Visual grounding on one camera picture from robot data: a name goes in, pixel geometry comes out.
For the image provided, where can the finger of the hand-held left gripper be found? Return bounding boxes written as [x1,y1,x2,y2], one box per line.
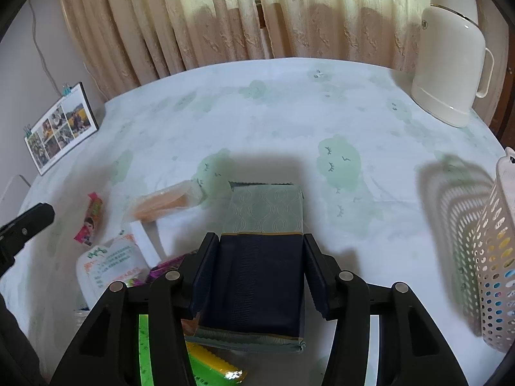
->
[0,203,55,267]

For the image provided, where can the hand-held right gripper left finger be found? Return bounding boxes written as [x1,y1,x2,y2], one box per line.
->
[48,231,220,386]

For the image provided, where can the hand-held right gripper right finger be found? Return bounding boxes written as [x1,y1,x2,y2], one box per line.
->
[303,233,469,386]

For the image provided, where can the dark blue green snack packet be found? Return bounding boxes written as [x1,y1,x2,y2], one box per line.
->
[192,181,306,354]

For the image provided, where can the clear orange cracker packet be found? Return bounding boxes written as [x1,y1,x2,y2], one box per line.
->
[123,180,206,224]

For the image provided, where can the white perforated plastic basket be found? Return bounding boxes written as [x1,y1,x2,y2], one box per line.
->
[471,147,515,352]

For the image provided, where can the purple candy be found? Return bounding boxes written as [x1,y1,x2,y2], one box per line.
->
[145,255,190,284]

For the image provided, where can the red candy packet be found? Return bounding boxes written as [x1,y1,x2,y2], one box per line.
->
[74,192,104,247]

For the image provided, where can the yellow green snack packet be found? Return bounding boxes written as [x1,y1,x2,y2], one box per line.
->
[185,342,246,386]

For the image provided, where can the white pouch with green print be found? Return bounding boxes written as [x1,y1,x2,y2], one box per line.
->
[76,231,151,310]

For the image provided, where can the bright green snack packet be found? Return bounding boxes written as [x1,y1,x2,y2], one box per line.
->
[138,314,155,386]

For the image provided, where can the photo calendar card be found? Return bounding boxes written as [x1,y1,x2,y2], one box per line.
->
[24,82,99,176]

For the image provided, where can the white green printed tablecloth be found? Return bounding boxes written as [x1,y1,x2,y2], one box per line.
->
[0,57,515,386]

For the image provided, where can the white thermos jug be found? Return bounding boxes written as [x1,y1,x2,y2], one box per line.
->
[410,0,495,128]

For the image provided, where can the beige patterned curtain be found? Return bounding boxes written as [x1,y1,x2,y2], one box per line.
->
[56,0,503,101]

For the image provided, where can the wall cable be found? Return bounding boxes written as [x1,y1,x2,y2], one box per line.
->
[29,4,65,97]

